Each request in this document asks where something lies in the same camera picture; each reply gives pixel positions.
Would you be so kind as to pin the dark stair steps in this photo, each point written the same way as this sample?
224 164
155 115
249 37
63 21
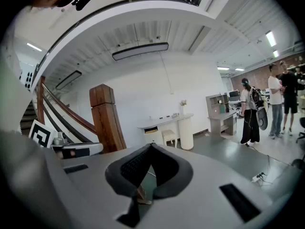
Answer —
27 118

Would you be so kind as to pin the black computer monitor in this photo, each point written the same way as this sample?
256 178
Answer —
234 94

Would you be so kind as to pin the white power strip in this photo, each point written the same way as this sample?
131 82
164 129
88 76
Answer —
257 177

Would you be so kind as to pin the white curved table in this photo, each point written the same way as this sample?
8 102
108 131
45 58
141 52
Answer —
171 121

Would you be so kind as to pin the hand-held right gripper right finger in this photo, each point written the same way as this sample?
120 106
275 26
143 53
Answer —
174 175

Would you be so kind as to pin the cream stool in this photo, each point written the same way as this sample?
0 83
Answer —
169 134

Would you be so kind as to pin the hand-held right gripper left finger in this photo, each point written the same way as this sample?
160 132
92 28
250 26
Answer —
124 178

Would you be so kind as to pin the black round stand base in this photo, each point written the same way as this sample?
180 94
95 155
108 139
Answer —
299 163

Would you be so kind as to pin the wooden stair handrail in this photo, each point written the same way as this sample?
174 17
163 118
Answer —
71 113

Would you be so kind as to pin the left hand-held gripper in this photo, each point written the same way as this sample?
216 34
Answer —
43 133

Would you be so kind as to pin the long black-rimmed ceiling lamp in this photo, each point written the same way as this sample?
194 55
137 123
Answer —
140 50
68 80

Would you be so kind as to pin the white hair dryer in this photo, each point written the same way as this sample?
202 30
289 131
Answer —
175 115

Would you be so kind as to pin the white vase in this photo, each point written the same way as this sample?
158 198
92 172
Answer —
183 110

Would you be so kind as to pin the white ceiling tube light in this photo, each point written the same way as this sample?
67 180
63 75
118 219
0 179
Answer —
271 38
276 53
34 47

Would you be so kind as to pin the pink artificial flower bouquet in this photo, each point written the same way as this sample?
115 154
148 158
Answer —
183 102

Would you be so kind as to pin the black office chair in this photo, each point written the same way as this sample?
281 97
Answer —
302 128

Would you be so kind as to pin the white board with black dots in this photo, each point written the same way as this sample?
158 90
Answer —
27 80

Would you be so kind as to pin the teal box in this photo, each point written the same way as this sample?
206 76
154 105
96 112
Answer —
222 108

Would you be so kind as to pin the wooden stool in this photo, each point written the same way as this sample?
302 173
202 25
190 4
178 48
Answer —
151 130

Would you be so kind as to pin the grey shelf desk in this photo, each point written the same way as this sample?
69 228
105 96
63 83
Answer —
221 120

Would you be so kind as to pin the wooden newel post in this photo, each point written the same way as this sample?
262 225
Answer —
107 120

